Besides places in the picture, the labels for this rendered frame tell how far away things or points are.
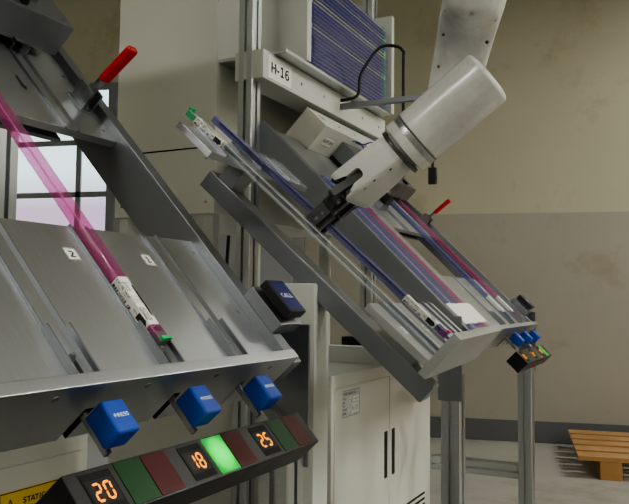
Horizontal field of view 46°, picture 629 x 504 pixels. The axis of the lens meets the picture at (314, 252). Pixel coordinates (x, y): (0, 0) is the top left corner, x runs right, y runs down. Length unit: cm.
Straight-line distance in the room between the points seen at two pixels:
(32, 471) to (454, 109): 72
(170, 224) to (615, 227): 373
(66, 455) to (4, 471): 10
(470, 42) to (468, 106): 13
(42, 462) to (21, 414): 45
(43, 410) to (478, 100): 71
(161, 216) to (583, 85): 386
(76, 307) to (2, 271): 7
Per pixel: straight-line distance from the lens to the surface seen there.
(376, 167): 105
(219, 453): 68
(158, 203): 96
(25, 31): 105
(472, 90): 105
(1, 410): 54
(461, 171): 449
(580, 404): 448
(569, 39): 470
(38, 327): 63
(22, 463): 99
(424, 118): 105
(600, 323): 446
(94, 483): 57
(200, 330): 78
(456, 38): 114
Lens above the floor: 79
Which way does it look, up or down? 4 degrees up
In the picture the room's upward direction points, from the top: 1 degrees clockwise
